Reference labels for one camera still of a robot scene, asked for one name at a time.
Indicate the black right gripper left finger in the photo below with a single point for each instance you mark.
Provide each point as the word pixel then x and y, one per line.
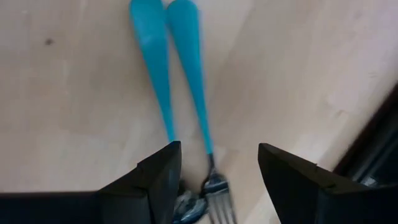
pixel 161 180

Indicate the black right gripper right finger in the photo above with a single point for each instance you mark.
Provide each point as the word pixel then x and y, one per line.
pixel 289 183

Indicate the black metal table frame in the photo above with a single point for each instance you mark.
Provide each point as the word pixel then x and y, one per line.
pixel 373 149

